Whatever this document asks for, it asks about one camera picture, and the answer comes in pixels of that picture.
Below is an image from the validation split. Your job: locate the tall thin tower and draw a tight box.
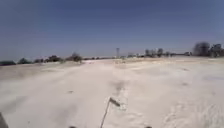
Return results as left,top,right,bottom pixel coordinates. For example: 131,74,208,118
115,47,121,59

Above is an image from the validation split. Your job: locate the pale dirt road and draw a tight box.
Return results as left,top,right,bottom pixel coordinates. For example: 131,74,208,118
0,56,224,128

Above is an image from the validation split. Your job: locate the row of trees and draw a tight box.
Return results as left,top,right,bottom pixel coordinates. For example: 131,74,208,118
126,41,224,59
0,51,114,67

